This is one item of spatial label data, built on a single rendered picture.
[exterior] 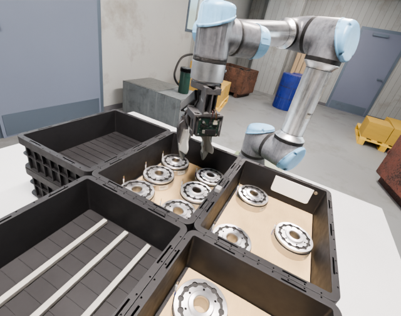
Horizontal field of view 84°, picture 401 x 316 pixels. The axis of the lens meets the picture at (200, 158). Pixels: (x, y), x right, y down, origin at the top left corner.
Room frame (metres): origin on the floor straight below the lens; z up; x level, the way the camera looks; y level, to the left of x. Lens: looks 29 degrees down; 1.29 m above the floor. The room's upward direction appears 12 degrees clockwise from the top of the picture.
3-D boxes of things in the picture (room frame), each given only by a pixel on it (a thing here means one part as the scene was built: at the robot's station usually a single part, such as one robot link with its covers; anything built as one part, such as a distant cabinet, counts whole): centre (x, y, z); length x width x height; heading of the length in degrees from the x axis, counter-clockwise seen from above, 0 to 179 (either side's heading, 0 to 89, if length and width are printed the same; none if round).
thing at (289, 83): (5.99, -1.95, 0.41); 1.13 x 0.68 x 0.82; 156
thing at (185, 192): (0.56, -0.01, 0.86); 0.10 x 0.10 x 0.01
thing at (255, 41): (0.62, -0.04, 1.29); 0.11 x 0.11 x 0.08; 42
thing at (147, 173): (0.61, 0.12, 0.86); 0.10 x 0.10 x 0.01
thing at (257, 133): (0.94, -0.24, 0.92); 0.13 x 0.12 x 0.14; 42
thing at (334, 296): (0.48, -0.22, 0.92); 0.40 x 0.30 x 0.02; 160
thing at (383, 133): (4.51, -3.47, 0.22); 1.22 x 0.85 x 0.44; 156
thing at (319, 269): (0.48, -0.22, 0.87); 0.40 x 0.30 x 0.11; 160
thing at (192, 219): (0.58, 0.06, 0.92); 0.40 x 0.30 x 0.02; 160
